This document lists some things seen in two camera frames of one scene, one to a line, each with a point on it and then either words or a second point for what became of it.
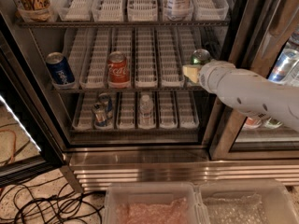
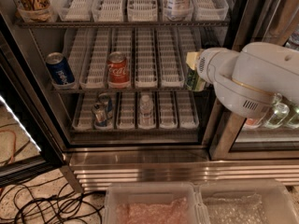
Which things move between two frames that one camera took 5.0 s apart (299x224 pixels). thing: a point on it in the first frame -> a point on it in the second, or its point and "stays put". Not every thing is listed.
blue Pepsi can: (59, 68) stays put
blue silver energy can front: (100, 114) stays put
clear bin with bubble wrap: (246, 202) stays put
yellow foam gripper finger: (191, 71) -> (191, 59)
